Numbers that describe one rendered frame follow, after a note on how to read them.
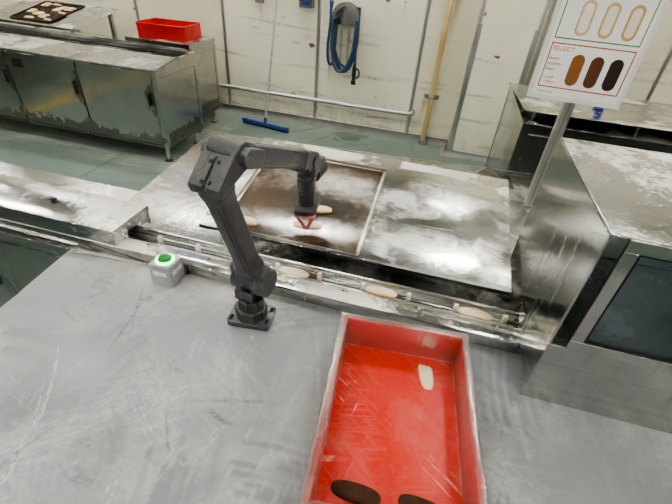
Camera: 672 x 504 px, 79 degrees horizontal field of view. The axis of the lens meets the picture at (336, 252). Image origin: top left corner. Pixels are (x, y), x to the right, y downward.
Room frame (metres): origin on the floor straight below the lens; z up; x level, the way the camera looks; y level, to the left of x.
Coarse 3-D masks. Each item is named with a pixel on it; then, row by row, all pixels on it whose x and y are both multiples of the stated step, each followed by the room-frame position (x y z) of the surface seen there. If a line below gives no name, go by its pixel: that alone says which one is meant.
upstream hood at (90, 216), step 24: (0, 192) 1.20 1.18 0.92; (24, 192) 1.21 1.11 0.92; (48, 192) 1.22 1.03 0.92; (72, 192) 1.24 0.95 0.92; (0, 216) 1.12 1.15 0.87; (24, 216) 1.10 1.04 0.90; (48, 216) 1.08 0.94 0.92; (72, 216) 1.09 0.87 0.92; (96, 216) 1.10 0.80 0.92; (120, 216) 1.11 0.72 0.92; (144, 216) 1.17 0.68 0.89; (96, 240) 1.04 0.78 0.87; (120, 240) 1.05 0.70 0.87
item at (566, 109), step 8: (568, 104) 1.64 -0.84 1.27; (560, 112) 1.65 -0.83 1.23; (568, 112) 1.63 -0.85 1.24; (560, 120) 1.64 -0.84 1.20; (568, 120) 1.63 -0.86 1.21; (560, 128) 1.64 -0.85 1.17; (552, 136) 1.64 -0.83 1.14; (560, 136) 1.63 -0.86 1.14; (552, 144) 1.64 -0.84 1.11; (544, 152) 1.65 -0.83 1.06; (552, 152) 1.63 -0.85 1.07; (544, 160) 1.64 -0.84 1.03; (544, 168) 1.64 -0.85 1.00; (536, 176) 1.64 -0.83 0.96; (536, 184) 1.64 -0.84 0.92; (528, 192) 1.65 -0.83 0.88; (536, 192) 1.63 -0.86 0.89; (528, 200) 1.64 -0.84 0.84
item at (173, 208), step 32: (192, 160) 1.79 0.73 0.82; (416, 160) 2.03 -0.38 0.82; (160, 192) 1.46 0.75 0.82; (192, 192) 1.49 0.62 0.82; (512, 192) 1.75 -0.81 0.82; (160, 224) 1.23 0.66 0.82; (192, 224) 1.25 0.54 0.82; (512, 224) 1.46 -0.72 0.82; (224, 256) 1.07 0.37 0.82; (288, 256) 1.11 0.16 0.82; (320, 256) 1.12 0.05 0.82; (416, 288) 1.00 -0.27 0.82; (448, 288) 1.01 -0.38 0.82; (512, 288) 1.04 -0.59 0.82
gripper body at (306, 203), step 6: (300, 192) 1.10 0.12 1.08; (312, 192) 1.10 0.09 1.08; (300, 198) 1.10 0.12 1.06; (306, 198) 1.09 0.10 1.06; (312, 198) 1.10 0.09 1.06; (318, 198) 1.15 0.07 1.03; (300, 204) 1.10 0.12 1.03; (306, 204) 1.09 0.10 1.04; (312, 204) 1.10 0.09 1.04; (294, 210) 1.08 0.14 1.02; (300, 210) 1.08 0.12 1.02; (306, 210) 1.08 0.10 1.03; (312, 210) 1.08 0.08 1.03
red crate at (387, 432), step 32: (352, 352) 0.71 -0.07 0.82; (384, 352) 0.72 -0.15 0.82; (352, 384) 0.61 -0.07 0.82; (384, 384) 0.62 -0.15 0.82; (416, 384) 0.63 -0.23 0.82; (448, 384) 0.64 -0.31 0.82; (352, 416) 0.52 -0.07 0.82; (384, 416) 0.53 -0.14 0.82; (416, 416) 0.54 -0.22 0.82; (448, 416) 0.55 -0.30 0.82; (352, 448) 0.45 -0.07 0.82; (384, 448) 0.46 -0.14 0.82; (416, 448) 0.46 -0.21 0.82; (448, 448) 0.47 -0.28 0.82; (320, 480) 0.38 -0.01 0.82; (352, 480) 0.39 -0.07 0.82; (384, 480) 0.39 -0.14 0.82; (416, 480) 0.40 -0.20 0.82; (448, 480) 0.40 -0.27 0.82
